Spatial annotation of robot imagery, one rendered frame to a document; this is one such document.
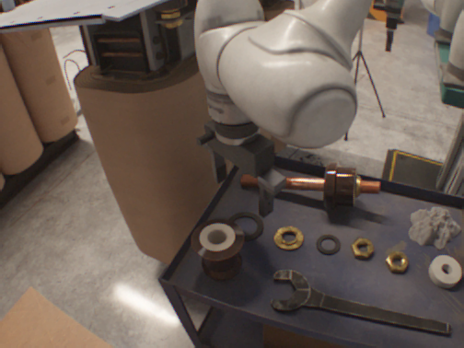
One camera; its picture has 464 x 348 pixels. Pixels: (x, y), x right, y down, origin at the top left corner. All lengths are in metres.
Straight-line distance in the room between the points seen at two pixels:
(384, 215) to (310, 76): 0.56
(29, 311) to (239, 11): 0.66
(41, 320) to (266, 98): 0.58
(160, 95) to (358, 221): 0.59
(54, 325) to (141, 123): 0.59
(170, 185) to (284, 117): 0.80
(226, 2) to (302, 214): 0.51
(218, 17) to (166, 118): 0.54
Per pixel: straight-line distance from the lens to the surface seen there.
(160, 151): 0.99
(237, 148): 0.55
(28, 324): 0.71
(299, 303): 0.63
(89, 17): 0.55
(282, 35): 0.34
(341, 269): 0.69
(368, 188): 0.74
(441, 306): 0.72
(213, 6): 0.44
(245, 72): 0.34
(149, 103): 0.90
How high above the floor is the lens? 1.45
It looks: 39 degrees down
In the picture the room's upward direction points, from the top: 5 degrees counter-clockwise
